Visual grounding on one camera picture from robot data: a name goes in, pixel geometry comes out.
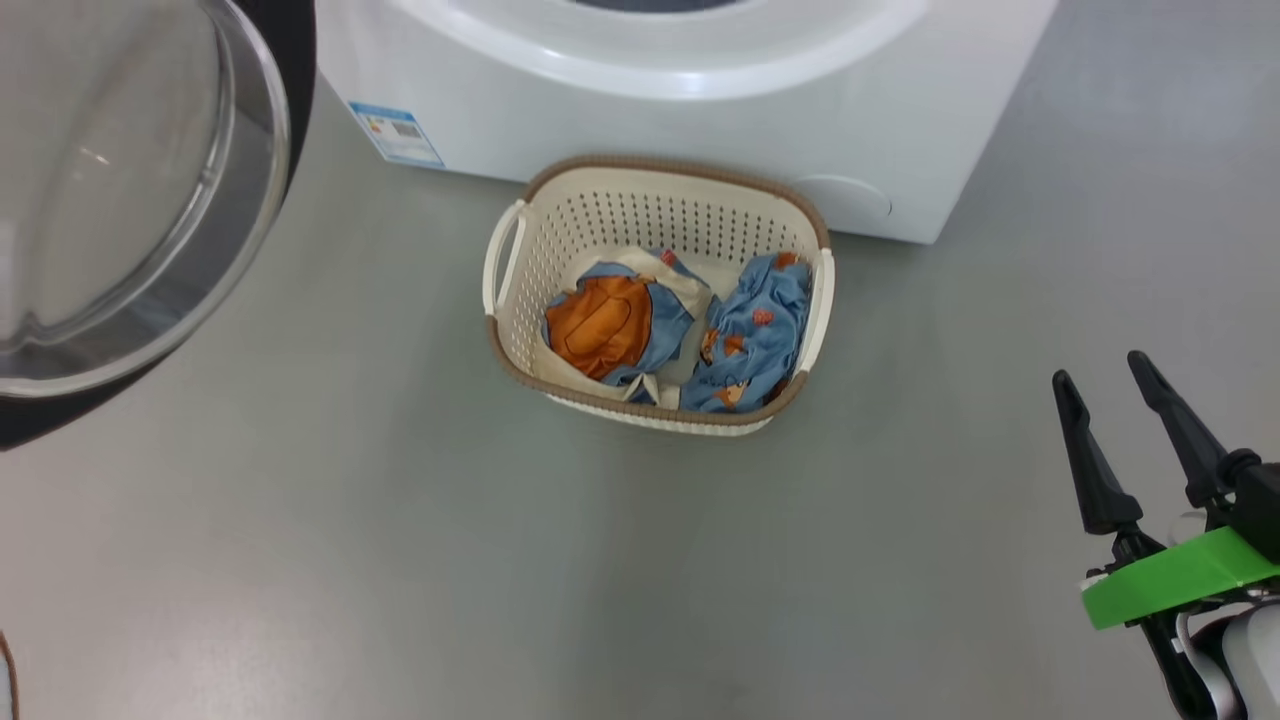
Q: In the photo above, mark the blue garment with orange prints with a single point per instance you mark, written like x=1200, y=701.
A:
x=755, y=335

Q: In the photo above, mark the cream perforated laundry basket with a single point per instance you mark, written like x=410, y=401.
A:
x=640, y=210

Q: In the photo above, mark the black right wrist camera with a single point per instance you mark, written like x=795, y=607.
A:
x=1262, y=505

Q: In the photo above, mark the round drain filter cover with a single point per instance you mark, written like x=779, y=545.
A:
x=845, y=198

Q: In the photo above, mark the black round glass washer door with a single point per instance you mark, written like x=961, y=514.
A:
x=130, y=180

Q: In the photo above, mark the cream orange blue garment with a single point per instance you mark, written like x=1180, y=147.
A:
x=600, y=325

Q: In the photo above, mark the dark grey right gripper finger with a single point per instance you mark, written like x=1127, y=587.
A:
x=1195, y=450
x=1095, y=480

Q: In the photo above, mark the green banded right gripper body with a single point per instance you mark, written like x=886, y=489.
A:
x=1180, y=580

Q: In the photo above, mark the blue energy label sticker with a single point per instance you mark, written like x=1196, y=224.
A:
x=397, y=133

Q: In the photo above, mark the white front-load washing machine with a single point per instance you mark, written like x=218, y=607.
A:
x=640, y=120

